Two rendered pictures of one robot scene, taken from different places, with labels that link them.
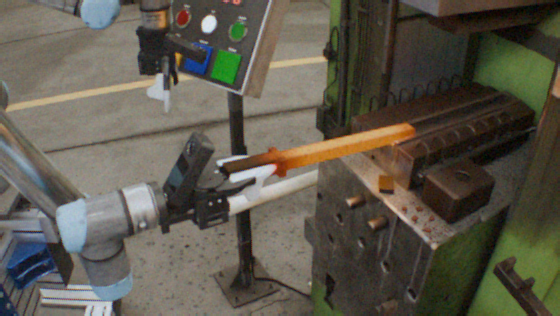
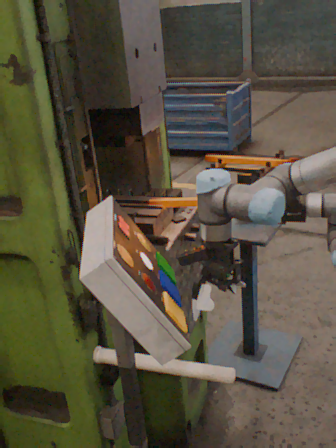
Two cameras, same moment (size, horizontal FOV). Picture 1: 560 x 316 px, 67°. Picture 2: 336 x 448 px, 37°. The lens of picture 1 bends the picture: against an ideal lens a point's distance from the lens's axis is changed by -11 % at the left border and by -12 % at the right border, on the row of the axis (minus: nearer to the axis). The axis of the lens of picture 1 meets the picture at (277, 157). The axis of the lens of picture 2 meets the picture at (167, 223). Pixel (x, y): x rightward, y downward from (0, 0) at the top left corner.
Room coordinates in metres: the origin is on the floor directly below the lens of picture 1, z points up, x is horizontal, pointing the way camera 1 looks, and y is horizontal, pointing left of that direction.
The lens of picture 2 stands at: (1.81, 1.00, 1.64)
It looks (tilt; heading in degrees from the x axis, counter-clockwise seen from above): 24 degrees down; 230
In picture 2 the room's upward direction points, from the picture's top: 6 degrees counter-clockwise
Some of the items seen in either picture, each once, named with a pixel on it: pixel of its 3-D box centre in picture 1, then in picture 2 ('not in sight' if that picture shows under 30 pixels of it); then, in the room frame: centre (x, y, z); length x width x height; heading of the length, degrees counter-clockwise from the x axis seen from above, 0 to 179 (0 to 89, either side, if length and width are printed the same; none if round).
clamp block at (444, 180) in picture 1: (459, 190); (164, 200); (0.68, -0.35, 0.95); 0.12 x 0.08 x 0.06; 118
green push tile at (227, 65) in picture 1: (227, 67); (164, 269); (1.10, 0.13, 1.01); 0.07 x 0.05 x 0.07; 53
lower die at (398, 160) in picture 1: (448, 124); (108, 214); (0.90, -0.39, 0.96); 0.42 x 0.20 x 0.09; 118
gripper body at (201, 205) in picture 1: (189, 198); (287, 207); (0.59, 0.14, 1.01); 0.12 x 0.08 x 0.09; 118
